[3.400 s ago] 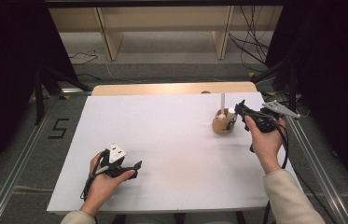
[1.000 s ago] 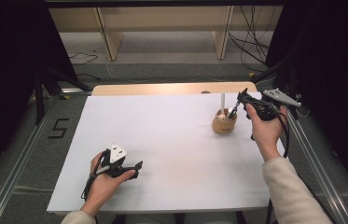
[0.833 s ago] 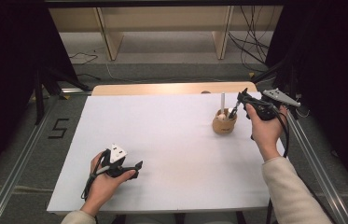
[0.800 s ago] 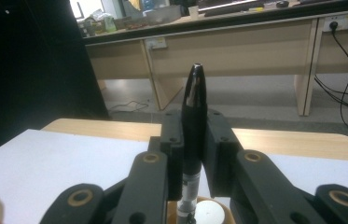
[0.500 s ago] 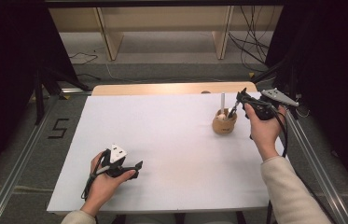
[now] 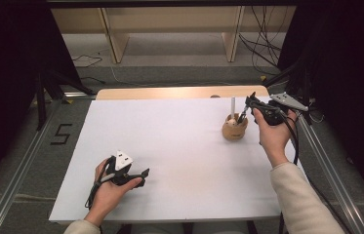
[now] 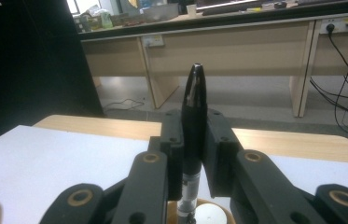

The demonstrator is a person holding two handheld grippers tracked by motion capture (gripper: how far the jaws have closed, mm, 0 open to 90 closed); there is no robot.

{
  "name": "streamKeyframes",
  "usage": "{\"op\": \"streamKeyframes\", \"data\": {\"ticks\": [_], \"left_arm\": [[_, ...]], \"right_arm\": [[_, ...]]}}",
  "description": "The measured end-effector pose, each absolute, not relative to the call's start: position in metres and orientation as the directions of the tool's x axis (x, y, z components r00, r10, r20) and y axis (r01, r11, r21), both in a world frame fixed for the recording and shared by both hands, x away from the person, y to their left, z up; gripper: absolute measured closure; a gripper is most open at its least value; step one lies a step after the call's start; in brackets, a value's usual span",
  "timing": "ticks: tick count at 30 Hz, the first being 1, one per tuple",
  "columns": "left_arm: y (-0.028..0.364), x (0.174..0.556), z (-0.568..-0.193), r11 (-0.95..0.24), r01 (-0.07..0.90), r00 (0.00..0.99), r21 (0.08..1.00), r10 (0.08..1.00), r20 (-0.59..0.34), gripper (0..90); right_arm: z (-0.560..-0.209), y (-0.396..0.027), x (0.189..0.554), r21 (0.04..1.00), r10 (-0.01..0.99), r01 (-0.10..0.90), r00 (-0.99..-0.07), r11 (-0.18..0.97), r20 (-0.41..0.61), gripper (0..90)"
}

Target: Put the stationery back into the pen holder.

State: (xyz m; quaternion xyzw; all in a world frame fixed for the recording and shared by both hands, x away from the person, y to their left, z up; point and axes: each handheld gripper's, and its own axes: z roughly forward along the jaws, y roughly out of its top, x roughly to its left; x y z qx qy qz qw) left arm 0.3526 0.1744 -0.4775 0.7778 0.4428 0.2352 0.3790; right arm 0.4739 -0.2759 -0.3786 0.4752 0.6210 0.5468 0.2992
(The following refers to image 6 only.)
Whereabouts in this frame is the black pen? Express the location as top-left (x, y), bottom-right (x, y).
top-left (236, 104), bottom-right (249, 126)

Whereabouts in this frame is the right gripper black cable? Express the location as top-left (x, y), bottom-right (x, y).
top-left (277, 109), bottom-right (302, 234)

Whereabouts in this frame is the person's right hand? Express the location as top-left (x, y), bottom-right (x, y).
top-left (253, 107), bottom-right (299, 169)

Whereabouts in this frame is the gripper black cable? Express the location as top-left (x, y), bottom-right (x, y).
top-left (277, 109), bottom-right (302, 234)
top-left (84, 157), bottom-right (116, 210)

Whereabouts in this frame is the light wooden shelf unit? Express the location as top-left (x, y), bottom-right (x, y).
top-left (51, 6), bottom-right (298, 64)

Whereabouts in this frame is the thin black floor cable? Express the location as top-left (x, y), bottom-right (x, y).
top-left (71, 53), bottom-right (103, 68)

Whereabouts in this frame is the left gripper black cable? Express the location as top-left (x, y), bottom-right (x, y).
top-left (84, 157), bottom-right (116, 210)

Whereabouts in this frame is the black cable bundle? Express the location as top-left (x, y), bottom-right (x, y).
top-left (238, 5), bottom-right (284, 76)

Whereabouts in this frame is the round wooden pen holder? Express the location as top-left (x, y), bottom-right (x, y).
top-left (222, 112), bottom-right (249, 141)

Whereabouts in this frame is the person's left hand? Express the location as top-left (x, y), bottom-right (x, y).
top-left (84, 158), bottom-right (143, 227)

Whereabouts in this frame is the black curtain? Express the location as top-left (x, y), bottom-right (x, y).
top-left (277, 0), bottom-right (364, 217)
top-left (0, 0), bottom-right (82, 201)

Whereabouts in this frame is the white foam board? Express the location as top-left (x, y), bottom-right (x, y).
top-left (48, 96), bottom-right (324, 225)

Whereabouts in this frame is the black metal stand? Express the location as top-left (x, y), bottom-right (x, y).
top-left (262, 57), bottom-right (314, 126)
top-left (35, 67), bottom-right (97, 132)

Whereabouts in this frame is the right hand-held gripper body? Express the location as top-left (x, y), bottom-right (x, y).
top-left (259, 92), bottom-right (309, 127)

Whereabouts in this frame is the aluminium floor rail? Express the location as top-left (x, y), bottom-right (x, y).
top-left (295, 113), bottom-right (364, 234)
top-left (0, 97), bottom-right (61, 234)

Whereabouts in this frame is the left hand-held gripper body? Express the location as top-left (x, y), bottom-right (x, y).
top-left (104, 150), bottom-right (142, 187)

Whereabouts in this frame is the long white pen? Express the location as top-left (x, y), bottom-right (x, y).
top-left (229, 96), bottom-right (236, 121)

